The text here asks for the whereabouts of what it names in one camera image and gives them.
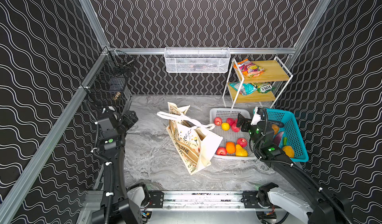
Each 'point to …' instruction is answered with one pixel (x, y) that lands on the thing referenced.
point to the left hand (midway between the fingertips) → (133, 115)
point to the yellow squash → (289, 151)
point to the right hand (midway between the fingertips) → (248, 115)
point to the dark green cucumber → (277, 123)
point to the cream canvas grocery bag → (194, 148)
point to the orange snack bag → (248, 68)
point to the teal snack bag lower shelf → (245, 88)
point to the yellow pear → (240, 152)
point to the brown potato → (275, 128)
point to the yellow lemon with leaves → (225, 126)
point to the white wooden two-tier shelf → (255, 81)
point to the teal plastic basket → (291, 131)
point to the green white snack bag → (264, 87)
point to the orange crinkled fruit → (230, 147)
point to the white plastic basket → (230, 135)
